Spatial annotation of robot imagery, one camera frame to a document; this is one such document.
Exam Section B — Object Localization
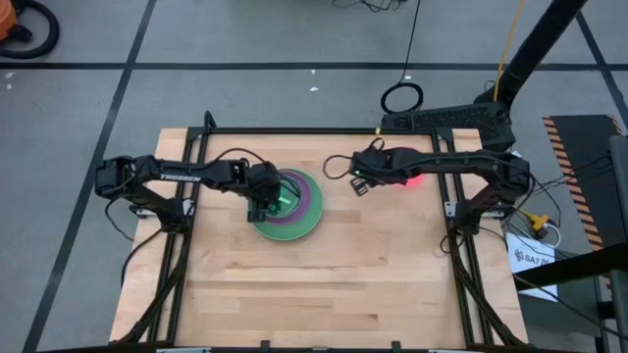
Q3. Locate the black camera stand pole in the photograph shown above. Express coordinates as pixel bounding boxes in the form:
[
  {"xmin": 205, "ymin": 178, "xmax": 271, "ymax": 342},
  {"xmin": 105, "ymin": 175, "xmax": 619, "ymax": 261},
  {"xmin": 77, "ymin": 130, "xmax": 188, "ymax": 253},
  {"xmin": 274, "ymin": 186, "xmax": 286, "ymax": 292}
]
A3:
[{"xmin": 473, "ymin": 0, "xmax": 589, "ymax": 119}]

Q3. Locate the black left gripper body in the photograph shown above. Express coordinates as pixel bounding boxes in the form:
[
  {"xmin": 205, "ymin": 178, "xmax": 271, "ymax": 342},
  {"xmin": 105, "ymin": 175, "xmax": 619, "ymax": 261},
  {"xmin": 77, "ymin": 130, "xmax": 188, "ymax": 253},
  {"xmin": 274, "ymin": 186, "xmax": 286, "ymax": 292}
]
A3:
[{"xmin": 246, "ymin": 163, "xmax": 285, "ymax": 223}]

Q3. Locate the black vacuum hose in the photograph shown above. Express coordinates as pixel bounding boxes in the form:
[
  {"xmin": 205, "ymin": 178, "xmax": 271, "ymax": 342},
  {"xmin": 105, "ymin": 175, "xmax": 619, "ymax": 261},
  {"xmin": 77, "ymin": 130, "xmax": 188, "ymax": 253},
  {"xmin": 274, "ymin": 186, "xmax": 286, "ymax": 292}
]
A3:
[{"xmin": 0, "ymin": 0, "xmax": 61, "ymax": 61}]

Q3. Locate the long black cable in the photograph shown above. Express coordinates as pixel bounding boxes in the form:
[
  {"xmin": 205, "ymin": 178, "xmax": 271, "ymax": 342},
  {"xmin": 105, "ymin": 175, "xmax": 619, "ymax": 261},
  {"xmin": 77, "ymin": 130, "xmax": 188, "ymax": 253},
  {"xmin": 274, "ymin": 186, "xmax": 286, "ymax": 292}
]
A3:
[{"xmin": 380, "ymin": 0, "xmax": 425, "ymax": 116}]

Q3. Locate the black floor cable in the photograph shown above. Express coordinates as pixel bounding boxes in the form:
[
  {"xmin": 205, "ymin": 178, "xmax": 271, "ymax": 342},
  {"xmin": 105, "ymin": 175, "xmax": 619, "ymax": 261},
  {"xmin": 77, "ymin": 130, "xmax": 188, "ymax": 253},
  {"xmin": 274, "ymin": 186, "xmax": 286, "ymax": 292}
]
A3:
[{"xmin": 512, "ymin": 273, "xmax": 628, "ymax": 339}]

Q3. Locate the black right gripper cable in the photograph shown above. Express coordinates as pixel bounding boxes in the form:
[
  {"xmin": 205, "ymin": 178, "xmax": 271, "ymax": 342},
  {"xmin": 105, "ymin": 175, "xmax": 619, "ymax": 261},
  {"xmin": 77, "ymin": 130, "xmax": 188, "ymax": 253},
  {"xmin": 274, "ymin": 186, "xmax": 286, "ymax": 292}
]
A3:
[{"xmin": 322, "ymin": 136, "xmax": 387, "ymax": 181}]

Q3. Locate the black cable bundle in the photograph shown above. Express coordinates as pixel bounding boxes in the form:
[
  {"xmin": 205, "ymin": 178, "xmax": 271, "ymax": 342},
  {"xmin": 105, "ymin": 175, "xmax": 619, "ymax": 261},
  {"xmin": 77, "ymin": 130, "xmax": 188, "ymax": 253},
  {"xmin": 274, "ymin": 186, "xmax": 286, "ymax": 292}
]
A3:
[{"xmin": 332, "ymin": 0, "xmax": 408, "ymax": 15}]

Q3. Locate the grey metal post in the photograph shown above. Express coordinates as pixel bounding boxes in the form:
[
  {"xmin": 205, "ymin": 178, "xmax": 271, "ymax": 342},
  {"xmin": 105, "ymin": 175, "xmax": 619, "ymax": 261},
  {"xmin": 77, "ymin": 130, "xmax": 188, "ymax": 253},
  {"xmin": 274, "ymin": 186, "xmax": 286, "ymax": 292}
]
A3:
[{"xmin": 606, "ymin": 134, "xmax": 628, "ymax": 353}]

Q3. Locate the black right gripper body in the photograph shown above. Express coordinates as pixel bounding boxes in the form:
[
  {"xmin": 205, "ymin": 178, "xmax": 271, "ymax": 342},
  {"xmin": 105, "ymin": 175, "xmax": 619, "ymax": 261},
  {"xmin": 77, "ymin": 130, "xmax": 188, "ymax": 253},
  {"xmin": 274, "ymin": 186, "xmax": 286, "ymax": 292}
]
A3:
[{"xmin": 348, "ymin": 148, "xmax": 396, "ymax": 181}]

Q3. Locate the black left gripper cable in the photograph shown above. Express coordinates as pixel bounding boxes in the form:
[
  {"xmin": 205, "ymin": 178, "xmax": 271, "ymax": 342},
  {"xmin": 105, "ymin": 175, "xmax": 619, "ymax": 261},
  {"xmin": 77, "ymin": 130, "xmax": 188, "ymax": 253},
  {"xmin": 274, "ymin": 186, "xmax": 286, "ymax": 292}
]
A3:
[{"xmin": 214, "ymin": 146, "xmax": 270, "ymax": 168}]

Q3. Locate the long yellow cable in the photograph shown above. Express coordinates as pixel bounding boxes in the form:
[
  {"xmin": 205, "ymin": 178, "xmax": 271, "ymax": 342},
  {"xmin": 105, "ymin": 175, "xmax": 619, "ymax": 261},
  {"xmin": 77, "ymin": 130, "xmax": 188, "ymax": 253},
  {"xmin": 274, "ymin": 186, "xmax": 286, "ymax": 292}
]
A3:
[{"xmin": 493, "ymin": 0, "xmax": 527, "ymax": 103}]

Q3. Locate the yellow cable connector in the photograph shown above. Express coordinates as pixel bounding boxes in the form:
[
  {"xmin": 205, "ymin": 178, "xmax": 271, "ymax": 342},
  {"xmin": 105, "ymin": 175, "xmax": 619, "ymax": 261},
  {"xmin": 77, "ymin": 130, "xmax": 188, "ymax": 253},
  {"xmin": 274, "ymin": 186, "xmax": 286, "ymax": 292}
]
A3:
[{"xmin": 525, "ymin": 210, "xmax": 551, "ymax": 231}]

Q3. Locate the small clear pink plate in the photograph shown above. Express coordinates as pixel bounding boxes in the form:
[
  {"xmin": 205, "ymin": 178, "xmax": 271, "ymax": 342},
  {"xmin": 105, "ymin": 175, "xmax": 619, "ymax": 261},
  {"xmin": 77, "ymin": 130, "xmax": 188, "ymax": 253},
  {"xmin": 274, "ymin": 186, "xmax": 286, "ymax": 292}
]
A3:
[{"xmin": 387, "ymin": 145, "xmax": 426, "ymax": 190}]

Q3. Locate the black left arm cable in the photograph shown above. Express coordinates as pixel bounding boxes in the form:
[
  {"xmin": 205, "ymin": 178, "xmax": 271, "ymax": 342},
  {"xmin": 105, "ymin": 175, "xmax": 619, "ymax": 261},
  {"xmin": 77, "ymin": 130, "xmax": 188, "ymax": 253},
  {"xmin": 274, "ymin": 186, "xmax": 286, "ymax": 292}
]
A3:
[{"xmin": 120, "ymin": 226, "xmax": 168, "ymax": 290}]

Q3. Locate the large light green plate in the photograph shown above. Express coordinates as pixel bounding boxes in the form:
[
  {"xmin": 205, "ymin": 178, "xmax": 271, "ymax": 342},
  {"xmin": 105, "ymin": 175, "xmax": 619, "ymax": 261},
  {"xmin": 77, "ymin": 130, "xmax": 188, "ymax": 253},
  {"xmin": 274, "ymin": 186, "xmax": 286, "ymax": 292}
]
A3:
[{"xmin": 251, "ymin": 168, "xmax": 325, "ymax": 241}]

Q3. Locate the orange vacuum cleaner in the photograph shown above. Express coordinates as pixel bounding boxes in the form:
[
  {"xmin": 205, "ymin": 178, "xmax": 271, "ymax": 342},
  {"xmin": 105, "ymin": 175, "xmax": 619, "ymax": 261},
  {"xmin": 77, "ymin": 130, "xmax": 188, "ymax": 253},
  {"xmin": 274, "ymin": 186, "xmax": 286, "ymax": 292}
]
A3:
[{"xmin": 0, "ymin": 0, "xmax": 19, "ymax": 41}]

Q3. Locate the white paper sign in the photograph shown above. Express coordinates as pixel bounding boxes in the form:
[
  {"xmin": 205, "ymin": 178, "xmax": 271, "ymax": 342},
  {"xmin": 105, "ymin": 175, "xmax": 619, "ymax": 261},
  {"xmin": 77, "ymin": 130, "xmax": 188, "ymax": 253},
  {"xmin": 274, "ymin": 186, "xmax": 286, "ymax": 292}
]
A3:
[{"xmin": 504, "ymin": 230, "xmax": 560, "ymax": 302}]

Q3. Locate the black hazard-striped platform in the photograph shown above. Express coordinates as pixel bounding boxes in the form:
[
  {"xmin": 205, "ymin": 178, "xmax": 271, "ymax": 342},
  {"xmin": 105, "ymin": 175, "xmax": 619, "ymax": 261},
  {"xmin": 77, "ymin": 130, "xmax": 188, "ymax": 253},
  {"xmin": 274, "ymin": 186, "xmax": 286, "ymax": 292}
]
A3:
[{"xmin": 542, "ymin": 114, "xmax": 628, "ymax": 251}]

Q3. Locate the medium purple plate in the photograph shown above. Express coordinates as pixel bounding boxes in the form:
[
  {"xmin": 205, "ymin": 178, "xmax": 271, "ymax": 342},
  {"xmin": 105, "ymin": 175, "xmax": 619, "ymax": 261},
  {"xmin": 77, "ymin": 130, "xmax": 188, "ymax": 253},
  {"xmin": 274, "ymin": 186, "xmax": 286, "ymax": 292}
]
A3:
[{"xmin": 264, "ymin": 170, "xmax": 314, "ymax": 227}]

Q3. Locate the black stand base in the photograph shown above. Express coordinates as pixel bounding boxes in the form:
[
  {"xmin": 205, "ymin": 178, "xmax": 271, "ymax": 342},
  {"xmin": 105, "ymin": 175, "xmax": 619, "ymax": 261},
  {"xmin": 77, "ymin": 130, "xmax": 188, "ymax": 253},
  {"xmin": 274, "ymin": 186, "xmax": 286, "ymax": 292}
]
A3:
[{"xmin": 381, "ymin": 101, "xmax": 516, "ymax": 154}]

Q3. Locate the black metal table frame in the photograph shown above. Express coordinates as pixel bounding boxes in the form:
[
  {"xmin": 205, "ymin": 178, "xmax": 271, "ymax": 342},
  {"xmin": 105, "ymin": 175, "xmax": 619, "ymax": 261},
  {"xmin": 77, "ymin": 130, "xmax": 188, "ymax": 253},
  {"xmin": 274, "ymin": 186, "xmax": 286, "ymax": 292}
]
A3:
[{"xmin": 115, "ymin": 110, "xmax": 529, "ymax": 350}]

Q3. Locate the black metal beam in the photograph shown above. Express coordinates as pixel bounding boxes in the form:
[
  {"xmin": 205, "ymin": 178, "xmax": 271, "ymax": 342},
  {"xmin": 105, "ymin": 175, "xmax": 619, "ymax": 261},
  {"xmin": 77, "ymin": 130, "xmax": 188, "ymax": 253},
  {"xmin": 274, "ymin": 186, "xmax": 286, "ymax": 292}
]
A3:
[{"xmin": 513, "ymin": 242, "xmax": 628, "ymax": 291}]

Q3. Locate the large dark green plate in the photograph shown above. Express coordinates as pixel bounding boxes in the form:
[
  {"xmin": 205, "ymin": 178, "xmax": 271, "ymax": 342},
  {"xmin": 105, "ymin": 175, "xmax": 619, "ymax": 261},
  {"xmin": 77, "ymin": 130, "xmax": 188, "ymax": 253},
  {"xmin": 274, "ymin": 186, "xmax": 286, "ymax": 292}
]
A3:
[{"xmin": 252, "ymin": 169, "xmax": 326, "ymax": 243}]

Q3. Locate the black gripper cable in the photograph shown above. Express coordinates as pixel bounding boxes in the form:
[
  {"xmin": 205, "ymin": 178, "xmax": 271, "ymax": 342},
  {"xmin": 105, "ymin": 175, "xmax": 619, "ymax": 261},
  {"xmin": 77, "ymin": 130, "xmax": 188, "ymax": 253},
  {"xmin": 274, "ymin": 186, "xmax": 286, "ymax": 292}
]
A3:
[
  {"xmin": 214, "ymin": 146, "xmax": 270, "ymax": 168},
  {"xmin": 322, "ymin": 136, "xmax": 387, "ymax": 181}
]

